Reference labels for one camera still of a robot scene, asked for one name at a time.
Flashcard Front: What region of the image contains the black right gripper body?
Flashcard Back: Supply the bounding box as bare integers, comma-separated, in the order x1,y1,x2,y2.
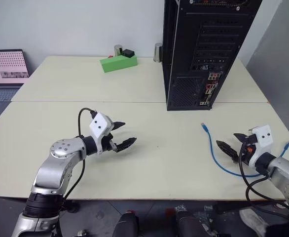
239,134,258,165

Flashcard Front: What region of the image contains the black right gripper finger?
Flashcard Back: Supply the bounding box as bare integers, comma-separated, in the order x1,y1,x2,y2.
216,140,241,163
233,133,249,144

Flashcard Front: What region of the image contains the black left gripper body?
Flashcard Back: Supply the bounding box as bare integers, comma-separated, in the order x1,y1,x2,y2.
102,123,118,152

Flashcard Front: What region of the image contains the green box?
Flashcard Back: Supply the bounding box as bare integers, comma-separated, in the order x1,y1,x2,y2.
100,54,138,74

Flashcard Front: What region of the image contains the white shoe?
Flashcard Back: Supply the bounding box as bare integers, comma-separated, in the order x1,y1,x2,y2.
239,208,269,237

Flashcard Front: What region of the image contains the small black box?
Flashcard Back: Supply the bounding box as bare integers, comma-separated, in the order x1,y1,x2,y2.
122,49,136,59

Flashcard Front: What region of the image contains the dark rounded shape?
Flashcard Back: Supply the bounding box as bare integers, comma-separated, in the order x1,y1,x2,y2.
113,210,140,237
175,209,211,237

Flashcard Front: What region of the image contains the tall silver metal cup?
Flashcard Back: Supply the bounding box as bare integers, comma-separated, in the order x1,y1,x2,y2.
153,42,163,63

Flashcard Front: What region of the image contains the black computer tower case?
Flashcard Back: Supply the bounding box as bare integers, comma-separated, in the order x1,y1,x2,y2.
162,0,263,112

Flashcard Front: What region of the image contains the open laptop with pink screen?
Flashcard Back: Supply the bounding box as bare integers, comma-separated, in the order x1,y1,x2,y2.
0,49,31,131

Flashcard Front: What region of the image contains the blue ethernet cable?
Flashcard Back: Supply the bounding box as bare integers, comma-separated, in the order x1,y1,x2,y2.
200,122,289,178

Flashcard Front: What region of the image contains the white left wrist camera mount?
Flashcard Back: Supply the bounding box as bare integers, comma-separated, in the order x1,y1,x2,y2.
89,112,114,156

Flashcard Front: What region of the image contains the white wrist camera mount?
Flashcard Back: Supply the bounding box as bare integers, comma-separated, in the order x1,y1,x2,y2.
89,112,114,156
248,124,274,166

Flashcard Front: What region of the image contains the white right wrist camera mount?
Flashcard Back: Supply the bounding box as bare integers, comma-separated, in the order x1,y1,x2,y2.
248,124,274,166

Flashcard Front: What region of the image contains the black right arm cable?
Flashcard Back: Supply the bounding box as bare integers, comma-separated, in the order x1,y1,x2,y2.
237,147,289,208

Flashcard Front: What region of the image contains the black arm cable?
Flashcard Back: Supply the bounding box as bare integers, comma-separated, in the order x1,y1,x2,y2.
60,107,97,202
237,147,289,208

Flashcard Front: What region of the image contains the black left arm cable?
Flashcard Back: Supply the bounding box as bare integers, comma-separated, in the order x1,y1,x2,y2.
60,107,97,202

